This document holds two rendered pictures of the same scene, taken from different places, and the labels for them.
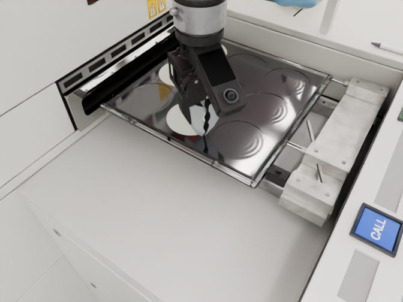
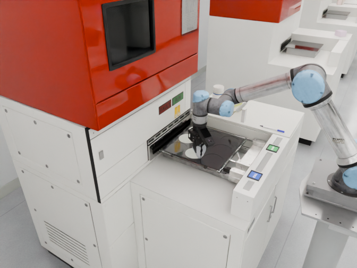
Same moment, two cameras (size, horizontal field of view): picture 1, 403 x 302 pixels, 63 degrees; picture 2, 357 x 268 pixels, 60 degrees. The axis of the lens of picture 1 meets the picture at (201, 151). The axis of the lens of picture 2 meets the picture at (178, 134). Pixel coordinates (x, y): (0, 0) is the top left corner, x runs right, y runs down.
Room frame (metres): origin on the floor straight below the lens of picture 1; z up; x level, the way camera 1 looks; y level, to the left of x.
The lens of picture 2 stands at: (-0.88, 0.16, 1.85)
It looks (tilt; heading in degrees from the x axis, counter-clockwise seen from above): 31 degrees down; 358
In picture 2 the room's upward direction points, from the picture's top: straight up
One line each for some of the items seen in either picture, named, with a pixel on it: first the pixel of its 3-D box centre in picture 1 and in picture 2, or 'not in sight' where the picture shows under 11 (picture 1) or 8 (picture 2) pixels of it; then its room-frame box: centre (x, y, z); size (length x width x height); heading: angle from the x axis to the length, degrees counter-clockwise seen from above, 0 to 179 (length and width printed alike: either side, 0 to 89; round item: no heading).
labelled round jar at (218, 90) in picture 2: not in sight; (218, 93); (1.02, -0.18, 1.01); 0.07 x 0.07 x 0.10
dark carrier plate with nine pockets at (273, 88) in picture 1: (220, 90); (204, 144); (0.58, -0.04, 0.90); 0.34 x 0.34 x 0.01; 56
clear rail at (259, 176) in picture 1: (297, 123); (234, 153); (0.47, -0.19, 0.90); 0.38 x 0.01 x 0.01; 146
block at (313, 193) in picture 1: (310, 191); (238, 173); (0.31, -0.18, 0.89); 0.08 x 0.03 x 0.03; 56
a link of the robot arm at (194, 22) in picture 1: (197, 12); (199, 117); (0.45, 0.01, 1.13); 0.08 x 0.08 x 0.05
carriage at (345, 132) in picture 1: (337, 145); (249, 161); (0.44, -0.27, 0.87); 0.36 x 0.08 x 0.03; 146
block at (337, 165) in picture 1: (327, 160); (244, 165); (0.38, -0.23, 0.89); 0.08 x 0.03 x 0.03; 56
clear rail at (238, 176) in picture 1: (170, 141); (187, 160); (0.43, 0.06, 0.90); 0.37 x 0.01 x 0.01; 56
